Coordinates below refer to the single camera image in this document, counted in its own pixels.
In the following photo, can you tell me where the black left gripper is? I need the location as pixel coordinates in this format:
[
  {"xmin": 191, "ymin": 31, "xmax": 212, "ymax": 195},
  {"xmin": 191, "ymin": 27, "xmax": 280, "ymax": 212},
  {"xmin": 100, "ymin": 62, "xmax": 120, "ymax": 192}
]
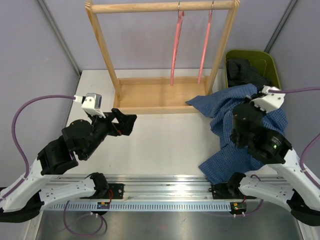
[{"xmin": 82, "ymin": 108, "xmax": 138, "ymax": 160}]

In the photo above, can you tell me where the blue checkered shirt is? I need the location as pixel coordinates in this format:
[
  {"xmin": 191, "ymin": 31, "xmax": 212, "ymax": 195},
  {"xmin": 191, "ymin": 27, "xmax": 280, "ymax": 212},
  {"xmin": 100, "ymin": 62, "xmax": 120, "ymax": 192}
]
[{"xmin": 184, "ymin": 83, "xmax": 288, "ymax": 186}]

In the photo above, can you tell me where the pink hanger of black shirt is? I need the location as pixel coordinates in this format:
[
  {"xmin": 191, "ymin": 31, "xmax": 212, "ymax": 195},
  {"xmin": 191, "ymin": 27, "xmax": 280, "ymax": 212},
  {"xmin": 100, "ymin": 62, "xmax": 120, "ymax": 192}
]
[{"xmin": 197, "ymin": 1, "xmax": 214, "ymax": 85}]

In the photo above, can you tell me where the pink hanger of blue shirt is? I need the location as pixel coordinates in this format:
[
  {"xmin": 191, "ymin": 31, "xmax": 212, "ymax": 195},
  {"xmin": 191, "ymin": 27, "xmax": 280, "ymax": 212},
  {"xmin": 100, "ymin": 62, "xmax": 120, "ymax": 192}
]
[{"xmin": 170, "ymin": 1, "xmax": 184, "ymax": 86}]

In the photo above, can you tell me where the black pinstriped shirt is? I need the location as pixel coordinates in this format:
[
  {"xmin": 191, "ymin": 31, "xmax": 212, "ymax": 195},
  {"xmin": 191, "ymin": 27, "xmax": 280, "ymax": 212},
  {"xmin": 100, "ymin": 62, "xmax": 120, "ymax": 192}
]
[{"xmin": 226, "ymin": 58, "xmax": 272, "ymax": 90}]

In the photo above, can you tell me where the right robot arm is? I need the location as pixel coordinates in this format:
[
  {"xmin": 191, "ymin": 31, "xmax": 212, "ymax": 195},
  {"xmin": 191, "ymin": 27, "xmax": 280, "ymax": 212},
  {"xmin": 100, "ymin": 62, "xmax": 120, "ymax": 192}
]
[{"xmin": 226, "ymin": 103, "xmax": 320, "ymax": 227}]

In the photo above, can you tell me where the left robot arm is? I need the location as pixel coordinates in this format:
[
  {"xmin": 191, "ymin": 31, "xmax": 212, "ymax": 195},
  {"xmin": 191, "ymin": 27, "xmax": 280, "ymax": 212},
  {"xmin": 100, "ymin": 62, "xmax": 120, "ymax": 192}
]
[{"xmin": 0, "ymin": 108, "xmax": 137, "ymax": 223}]

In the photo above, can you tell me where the wooden clothes rack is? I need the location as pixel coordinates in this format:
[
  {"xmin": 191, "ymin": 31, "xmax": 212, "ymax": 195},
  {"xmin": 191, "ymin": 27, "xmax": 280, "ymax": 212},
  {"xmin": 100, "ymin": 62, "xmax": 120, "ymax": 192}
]
[{"xmin": 85, "ymin": 0, "xmax": 240, "ymax": 115}]

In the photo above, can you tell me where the green plastic basket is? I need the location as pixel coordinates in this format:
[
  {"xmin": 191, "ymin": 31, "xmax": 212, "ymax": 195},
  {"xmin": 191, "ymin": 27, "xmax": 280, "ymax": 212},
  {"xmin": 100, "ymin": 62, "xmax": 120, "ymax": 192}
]
[{"xmin": 224, "ymin": 49, "xmax": 282, "ymax": 89}]

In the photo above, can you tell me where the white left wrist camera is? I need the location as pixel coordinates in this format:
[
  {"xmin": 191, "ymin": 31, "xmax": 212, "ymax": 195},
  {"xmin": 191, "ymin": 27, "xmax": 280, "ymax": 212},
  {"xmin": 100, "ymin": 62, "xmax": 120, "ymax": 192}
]
[{"xmin": 73, "ymin": 93, "xmax": 106, "ymax": 119}]

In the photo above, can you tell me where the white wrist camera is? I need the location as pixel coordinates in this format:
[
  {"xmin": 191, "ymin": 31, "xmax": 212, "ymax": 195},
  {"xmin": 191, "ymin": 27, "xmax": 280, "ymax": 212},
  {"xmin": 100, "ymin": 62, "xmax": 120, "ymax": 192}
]
[
  {"xmin": 250, "ymin": 85, "xmax": 286, "ymax": 113},
  {"xmin": 73, "ymin": 93, "xmax": 106, "ymax": 119}
]

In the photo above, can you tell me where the aluminium mounting rail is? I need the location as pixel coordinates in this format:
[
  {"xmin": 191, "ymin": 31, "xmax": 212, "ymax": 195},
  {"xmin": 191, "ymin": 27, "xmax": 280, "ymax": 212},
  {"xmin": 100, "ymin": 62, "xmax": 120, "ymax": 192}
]
[{"xmin": 44, "ymin": 174, "xmax": 292, "ymax": 202}]

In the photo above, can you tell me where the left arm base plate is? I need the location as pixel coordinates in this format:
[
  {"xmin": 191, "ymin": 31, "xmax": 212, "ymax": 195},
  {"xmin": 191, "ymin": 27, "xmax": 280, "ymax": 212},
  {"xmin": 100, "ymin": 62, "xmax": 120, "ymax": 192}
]
[{"xmin": 81, "ymin": 183, "xmax": 125, "ymax": 200}]

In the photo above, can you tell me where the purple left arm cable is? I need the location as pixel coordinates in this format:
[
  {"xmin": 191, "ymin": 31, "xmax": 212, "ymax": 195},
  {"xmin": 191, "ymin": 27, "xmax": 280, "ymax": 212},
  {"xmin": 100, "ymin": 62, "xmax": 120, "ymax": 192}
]
[{"xmin": 0, "ymin": 94, "xmax": 108, "ymax": 237}]

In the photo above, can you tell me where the slotted grey cable duct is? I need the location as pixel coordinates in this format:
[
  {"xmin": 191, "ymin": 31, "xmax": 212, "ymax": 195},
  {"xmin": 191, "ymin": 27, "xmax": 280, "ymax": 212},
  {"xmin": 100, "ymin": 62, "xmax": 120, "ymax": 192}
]
[{"xmin": 49, "ymin": 201, "xmax": 231, "ymax": 212}]

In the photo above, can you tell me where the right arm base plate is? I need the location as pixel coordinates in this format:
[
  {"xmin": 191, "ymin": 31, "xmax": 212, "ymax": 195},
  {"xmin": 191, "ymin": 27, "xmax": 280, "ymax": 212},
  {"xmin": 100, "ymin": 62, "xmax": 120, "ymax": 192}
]
[{"xmin": 208, "ymin": 182, "xmax": 256, "ymax": 200}]

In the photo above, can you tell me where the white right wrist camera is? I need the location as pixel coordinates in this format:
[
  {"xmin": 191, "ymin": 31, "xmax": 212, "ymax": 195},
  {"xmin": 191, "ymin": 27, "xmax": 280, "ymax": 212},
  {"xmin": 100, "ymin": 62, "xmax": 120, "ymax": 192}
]
[{"xmin": 250, "ymin": 85, "xmax": 286, "ymax": 113}]

